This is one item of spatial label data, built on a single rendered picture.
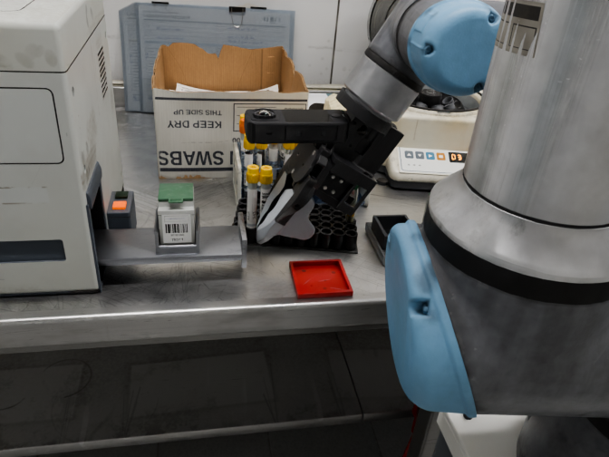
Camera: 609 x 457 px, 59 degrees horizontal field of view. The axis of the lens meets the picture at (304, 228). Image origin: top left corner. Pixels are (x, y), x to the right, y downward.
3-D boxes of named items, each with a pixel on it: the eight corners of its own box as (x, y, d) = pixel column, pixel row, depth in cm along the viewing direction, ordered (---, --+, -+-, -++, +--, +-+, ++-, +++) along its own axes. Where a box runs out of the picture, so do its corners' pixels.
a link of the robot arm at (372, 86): (375, 64, 55) (354, 44, 61) (348, 102, 56) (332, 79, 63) (429, 102, 58) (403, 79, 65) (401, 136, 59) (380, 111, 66)
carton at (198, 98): (155, 179, 88) (148, 87, 80) (162, 116, 111) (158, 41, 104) (305, 178, 92) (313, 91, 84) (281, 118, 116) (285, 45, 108)
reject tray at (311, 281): (297, 299, 64) (297, 294, 64) (288, 266, 70) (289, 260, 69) (352, 296, 66) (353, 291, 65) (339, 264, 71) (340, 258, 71)
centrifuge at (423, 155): (367, 189, 90) (378, 119, 84) (351, 125, 116) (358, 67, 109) (507, 197, 92) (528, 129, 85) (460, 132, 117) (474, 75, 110)
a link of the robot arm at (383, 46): (439, -44, 50) (419, -44, 58) (369, 59, 54) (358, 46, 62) (501, 7, 52) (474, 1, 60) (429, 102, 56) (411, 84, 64)
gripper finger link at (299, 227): (293, 269, 67) (335, 213, 64) (252, 251, 65) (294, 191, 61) (289, 256, 70) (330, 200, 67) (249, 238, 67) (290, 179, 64)
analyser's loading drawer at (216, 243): (66, 275, 62) (59, 237, 59) (76, 243, 67) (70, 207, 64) (246, 267, 66) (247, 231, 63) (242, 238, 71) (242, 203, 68)
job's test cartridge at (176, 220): (160, 252, 63) (157, 205, 60) (162, 230, 67) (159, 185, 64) (195, 250, 64) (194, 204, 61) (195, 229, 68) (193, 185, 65)
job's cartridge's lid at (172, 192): (158, 206, 60) (157, 201, 60) (159, 187, 64) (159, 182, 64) (193, 205, 61) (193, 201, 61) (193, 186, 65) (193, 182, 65)
